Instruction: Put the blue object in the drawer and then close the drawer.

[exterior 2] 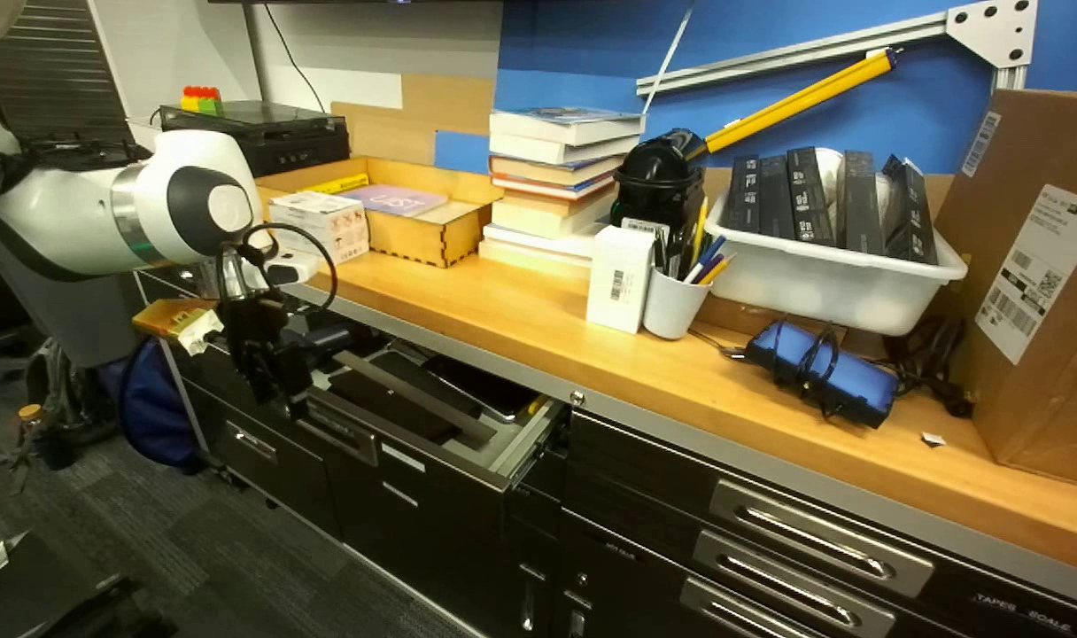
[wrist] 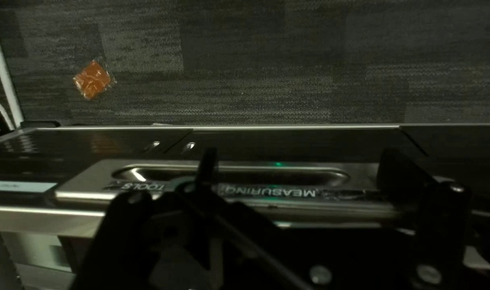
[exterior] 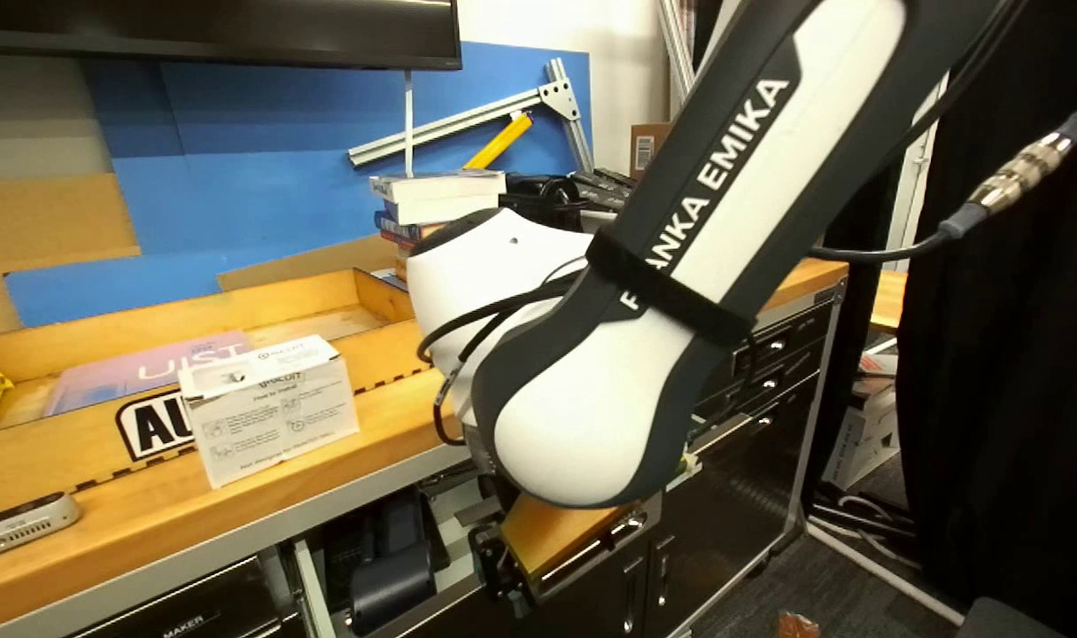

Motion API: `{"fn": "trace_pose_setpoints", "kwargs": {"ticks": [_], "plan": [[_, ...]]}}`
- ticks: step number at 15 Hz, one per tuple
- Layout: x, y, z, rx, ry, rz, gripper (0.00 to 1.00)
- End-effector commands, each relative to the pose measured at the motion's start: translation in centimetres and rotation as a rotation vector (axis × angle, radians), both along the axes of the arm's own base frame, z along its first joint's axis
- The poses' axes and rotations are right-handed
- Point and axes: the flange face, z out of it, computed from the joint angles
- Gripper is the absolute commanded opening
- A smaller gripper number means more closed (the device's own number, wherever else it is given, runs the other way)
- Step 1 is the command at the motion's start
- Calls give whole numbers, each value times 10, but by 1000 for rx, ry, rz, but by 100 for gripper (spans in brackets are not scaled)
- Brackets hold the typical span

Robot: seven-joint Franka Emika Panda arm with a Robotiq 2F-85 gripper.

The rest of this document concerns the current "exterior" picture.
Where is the wooden laser-cut tray box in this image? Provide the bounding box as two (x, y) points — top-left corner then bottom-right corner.
(0, 266), (448, 525)

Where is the thin white rod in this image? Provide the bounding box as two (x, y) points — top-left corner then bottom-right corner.
(400, 67), (420, 181)

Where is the aluminium rail with bracket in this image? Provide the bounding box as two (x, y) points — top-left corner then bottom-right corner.
(345, 58), (599, 178)

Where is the black cable with metal connector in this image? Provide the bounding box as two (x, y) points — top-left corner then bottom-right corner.
(806, 102), (1077, 266)

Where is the white printed paper box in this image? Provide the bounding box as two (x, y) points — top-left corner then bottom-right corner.
(179, 334), (366, 493)

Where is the tan wall board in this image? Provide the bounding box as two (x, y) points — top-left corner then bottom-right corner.
(0, 170), (143, 281)

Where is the silver metal name plate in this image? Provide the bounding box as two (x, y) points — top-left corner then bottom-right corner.
(0, 491), (87, 569)

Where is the black label printer device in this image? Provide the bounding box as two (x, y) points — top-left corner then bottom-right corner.
(508, 170), (619, 227)

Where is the blue foam wall board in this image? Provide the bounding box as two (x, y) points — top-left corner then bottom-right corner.
(4, 42), (597, 334)

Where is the white box on floor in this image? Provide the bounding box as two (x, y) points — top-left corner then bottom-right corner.
(819, 353), (910, 497)

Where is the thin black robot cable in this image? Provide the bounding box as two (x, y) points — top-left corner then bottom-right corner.
(414, 251), (592, 450)

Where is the blue covered book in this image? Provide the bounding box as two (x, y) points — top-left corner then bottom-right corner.
(371, 211), (441, 247)

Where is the black drawer with metal handle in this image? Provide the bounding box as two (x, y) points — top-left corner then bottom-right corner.
(692, 360), (828, 458)
(725, 299), (841, 394)
(76, 546), (312, 638)

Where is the black pouch case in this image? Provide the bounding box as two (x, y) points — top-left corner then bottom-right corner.
(323, 491), (450, 638)

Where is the black and white sticker label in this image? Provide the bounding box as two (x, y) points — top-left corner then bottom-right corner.
(115, 389), (198, 465)

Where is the black velcro strap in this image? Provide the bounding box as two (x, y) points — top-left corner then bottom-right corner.
(580, 231), (760, 349)

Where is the pink booklet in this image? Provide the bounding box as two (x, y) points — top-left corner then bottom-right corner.
(44, 329), (260, 424)

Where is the black curtain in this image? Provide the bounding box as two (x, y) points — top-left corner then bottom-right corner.
(799, 0), (1077, 638)

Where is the open black metal drawer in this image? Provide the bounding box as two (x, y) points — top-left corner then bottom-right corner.
(292, 454), (700, 638)

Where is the yellow spirit level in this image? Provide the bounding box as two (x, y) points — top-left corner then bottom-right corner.
(460, 112), (539, 178)

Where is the thick white book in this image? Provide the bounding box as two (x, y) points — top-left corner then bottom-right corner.
(370, 168), (509, 231)

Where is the white vertical post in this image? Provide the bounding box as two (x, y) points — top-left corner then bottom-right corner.
(887, 67), (958, 278)

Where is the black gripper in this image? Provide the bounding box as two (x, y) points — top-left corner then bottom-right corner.
(463, 512), (542, 615)

